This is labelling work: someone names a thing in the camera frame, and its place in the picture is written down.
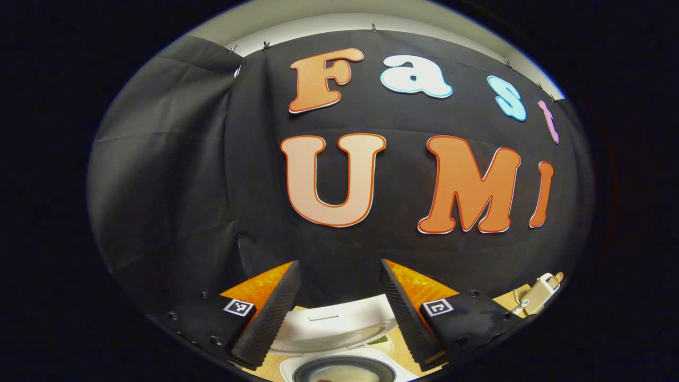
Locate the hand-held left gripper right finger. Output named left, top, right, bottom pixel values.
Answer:
left=379, top=259, right=536, bottom=372

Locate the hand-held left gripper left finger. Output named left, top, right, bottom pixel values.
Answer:
left=149, top=260, right=302, bottom=371

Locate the white rice cooker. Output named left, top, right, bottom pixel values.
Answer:
left=268, top=293, right=420, bottom=382

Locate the white divided seasoning dish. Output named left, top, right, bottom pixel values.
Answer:
left=366, top=334, right=395, bottom=355

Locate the white toaster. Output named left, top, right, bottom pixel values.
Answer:
left=512, top=272, right=560, bottom=317

